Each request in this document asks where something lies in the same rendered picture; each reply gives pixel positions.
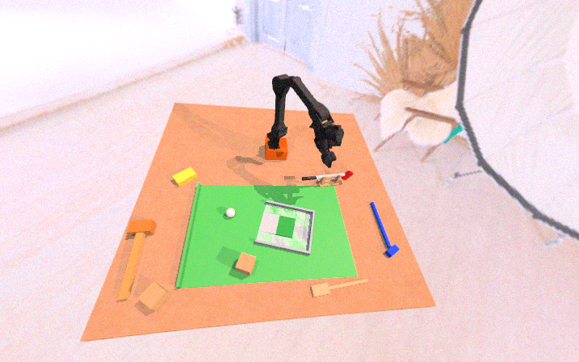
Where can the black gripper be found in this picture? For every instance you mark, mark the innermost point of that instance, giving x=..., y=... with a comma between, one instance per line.
x=326, y=157

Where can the blue putter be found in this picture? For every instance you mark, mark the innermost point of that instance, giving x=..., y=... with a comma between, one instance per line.
x=393, y=249

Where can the yellow block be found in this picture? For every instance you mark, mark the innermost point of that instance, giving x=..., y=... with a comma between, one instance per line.
x=185, y=176

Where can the green flat mat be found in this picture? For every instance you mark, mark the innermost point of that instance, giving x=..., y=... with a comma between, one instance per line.
x=217, y=240

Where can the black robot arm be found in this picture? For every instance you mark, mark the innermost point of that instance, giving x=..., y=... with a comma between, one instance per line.
x=318, y=113

